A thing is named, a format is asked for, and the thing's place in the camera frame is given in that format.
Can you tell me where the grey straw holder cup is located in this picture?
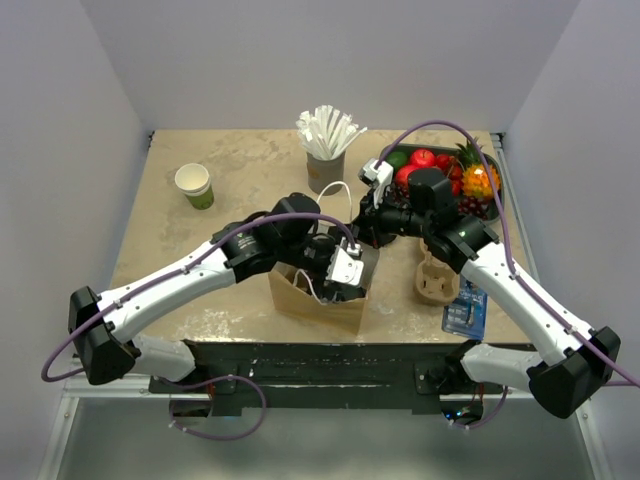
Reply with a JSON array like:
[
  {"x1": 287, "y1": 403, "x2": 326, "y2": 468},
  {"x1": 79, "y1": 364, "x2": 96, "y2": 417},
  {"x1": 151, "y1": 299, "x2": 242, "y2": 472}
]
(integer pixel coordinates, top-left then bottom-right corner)
[{"x1": 306, "y1": 152, "x2": 346, "y2": 194}]

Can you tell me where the red apple front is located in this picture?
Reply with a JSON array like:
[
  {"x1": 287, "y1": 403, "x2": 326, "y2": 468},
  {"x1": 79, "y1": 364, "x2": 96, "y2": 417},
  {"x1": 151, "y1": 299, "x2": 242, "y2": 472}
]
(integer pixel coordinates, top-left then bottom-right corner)
[{"x1": 394, "y1": 164, "x2": 419, "y2": 190}]

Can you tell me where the blue razor blister pack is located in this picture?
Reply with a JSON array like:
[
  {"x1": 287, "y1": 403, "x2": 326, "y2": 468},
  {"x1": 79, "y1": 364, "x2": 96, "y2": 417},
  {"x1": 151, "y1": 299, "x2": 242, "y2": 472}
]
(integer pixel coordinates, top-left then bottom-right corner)
[{"x1": 442, "y1": 276, "x2": 488, "y2": 341}]

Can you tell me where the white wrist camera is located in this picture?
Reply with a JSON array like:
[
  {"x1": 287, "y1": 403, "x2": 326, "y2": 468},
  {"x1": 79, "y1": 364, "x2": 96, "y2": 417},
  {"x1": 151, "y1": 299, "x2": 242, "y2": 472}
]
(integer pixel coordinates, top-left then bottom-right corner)
[
  {"x1": 358, "y1": 158, "x2": 394, "y2": 209},
  {"x1": 326, "y1": 238, "x2": 365, "y2": 287}
]

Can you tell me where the brown pulp cup carrier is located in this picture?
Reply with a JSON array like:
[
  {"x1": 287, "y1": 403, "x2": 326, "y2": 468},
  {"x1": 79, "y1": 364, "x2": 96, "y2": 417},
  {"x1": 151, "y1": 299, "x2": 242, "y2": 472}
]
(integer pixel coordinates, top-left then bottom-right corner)
[{"x1": 413, "y1": 240, "x2": 460, "y2": 307}]

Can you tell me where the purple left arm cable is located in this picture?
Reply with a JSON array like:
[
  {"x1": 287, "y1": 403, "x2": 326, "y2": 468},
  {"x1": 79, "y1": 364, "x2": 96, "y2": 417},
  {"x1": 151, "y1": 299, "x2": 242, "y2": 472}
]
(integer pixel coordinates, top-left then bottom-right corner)
[{"x1": 40, "y1": 211, "x2": 363, "y2": 440}]

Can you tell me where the white wrapped straws bundle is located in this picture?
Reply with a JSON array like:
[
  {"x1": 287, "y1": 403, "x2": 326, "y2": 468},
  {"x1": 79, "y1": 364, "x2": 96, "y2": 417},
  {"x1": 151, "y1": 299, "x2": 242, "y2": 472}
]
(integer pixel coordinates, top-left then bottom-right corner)
[{"x1": 295, "y1": 105, "x2": 368, "y2": 161}]

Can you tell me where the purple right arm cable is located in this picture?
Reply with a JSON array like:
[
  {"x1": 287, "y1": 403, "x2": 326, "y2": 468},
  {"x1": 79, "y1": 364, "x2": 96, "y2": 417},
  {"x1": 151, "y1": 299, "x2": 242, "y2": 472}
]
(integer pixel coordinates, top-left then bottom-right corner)
[{"x1": 377, "y1": 119, "x2": 640, "y2": 431}]

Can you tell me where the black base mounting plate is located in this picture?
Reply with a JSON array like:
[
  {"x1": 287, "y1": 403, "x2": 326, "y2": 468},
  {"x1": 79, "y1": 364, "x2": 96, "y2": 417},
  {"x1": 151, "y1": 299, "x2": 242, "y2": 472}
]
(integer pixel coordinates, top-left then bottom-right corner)
[{"x1": 85, "y1": 341, "x2": 557, "y2": 418}]

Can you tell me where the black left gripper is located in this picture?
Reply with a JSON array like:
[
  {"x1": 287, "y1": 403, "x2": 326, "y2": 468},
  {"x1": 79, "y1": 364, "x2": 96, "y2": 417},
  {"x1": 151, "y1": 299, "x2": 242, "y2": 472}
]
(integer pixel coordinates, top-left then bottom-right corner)
[{"x1": 279, "y1": 225, "x2": 359, "y2": 301}]

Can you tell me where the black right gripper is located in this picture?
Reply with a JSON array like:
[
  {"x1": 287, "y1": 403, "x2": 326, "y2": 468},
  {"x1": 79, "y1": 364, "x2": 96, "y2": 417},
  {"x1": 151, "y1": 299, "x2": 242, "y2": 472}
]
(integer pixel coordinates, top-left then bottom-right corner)
[{"x1": 351, "y1": 185, "x2": 432, "y2": 249}]

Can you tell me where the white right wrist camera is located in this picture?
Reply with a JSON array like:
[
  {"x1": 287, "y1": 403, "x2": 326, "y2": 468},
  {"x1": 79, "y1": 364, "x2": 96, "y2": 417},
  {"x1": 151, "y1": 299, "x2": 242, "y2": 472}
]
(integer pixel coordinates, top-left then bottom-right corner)
[{"x1": 358, "y1": 158, "x2": 394, "y2": 209}]

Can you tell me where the brown paper bag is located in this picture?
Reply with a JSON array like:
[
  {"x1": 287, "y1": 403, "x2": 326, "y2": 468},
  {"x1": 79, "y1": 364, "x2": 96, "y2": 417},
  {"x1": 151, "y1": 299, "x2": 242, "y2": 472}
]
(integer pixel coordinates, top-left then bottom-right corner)
[{"x1": 268, "y1": 245, "x2": 380, "y2": 335}]

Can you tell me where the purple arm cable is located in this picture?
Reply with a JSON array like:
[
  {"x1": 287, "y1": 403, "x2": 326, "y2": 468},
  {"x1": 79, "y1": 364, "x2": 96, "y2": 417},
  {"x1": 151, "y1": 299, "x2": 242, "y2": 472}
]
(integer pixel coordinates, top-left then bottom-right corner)
[
  {"x1": 40, "y1": 211, "x2": 363, "y2": 440},
  {"x1": 377, "y1": 119, "x2": 640, "y2": 431}
]

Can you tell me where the green lime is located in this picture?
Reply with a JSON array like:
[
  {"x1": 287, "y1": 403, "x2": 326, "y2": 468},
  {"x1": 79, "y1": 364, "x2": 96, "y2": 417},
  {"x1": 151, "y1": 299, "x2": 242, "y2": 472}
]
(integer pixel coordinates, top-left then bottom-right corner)
[{"x1": 386, "y1": 151, "x2": 409, "y2": 172}]

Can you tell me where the dark purple grape bunch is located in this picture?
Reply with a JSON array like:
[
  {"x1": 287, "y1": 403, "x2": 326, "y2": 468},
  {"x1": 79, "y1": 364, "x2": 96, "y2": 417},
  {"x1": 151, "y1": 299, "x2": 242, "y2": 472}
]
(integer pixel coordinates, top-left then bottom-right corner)
[{"x1": 386, "y1": 180, "x2": 499, "y2": 222}]

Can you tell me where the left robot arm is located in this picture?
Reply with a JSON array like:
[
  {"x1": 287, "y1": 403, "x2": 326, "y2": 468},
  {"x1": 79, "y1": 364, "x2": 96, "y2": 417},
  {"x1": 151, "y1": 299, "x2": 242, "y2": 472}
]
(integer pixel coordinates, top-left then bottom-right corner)
[{"x1": 68, "y1": 193, "x2": 366, "y2": 392}]

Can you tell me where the grey fruit tray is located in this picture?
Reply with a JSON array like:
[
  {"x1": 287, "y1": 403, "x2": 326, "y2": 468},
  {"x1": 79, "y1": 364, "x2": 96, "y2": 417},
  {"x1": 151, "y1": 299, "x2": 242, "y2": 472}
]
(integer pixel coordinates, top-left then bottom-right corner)
[{"x1": 381, "y1": 143, "x2": 504, "y2": 214}]

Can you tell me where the red apple with stem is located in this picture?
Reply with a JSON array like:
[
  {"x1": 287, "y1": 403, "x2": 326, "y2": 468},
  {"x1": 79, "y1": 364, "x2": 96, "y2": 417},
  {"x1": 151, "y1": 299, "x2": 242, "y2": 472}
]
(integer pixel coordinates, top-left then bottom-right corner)
[{"x1": 409, "y1": 148, "x2": 437, "y2": 168}]

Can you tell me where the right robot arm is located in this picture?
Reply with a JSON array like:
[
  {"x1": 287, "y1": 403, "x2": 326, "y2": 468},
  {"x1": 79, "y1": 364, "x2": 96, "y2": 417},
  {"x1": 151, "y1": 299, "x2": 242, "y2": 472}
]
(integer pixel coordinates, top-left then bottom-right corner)
[{"x1": 355, "y1": 160, "x2": 621, "y2": 419}]

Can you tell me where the small orange pineapple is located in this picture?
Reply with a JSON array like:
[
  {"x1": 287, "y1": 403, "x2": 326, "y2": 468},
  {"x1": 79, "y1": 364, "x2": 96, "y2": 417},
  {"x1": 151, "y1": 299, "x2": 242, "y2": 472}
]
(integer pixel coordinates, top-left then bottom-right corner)
[{"x1": 456, "y1": 140, "x2": 501, "y2": 202}]

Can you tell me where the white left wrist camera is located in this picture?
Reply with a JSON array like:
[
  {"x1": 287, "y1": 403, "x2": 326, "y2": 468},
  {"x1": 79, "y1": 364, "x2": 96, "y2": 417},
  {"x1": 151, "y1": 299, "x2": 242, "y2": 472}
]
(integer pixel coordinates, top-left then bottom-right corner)
[{"x1": 326, "y1": 238, "x2": 365, "y2": 287}]

